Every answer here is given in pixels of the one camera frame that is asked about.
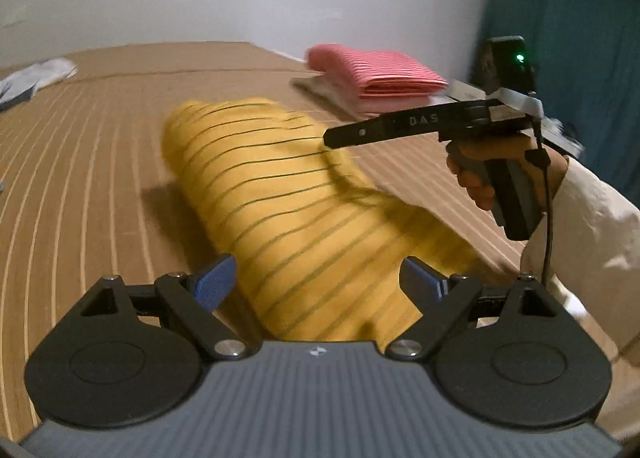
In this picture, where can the red striped folded garment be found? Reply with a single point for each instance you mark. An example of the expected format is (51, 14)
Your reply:
(371, 74)

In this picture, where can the cream sleeved right forearm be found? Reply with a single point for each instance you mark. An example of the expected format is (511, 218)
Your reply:
(595, 252)

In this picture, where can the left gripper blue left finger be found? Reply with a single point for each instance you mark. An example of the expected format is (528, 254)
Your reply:
(211, 286)

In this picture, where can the yellow striped shirt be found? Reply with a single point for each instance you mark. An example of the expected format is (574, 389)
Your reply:
(318, 247)

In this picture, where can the bamboo bed mat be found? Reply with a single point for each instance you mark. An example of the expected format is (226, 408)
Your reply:
(86, 190)

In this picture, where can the teal curtain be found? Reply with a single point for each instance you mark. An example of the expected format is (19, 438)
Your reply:
(586, 59)

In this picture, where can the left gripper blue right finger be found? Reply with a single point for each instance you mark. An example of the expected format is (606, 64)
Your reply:
(424, 286)

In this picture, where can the pink folded garment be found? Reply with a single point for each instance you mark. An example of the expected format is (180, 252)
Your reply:
(371, 107)

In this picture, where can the white grey navy garment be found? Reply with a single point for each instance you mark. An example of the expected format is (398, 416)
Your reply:
(22, 85)

